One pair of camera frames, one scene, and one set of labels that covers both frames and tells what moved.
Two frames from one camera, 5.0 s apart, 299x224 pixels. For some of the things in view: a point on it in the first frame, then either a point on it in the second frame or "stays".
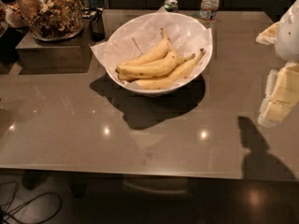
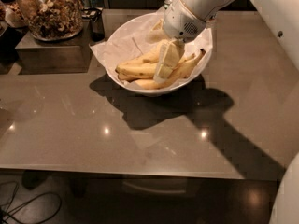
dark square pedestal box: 59,56 stays
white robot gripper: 289,35 → 179,21
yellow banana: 160,66 stays
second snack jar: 15,16 stays
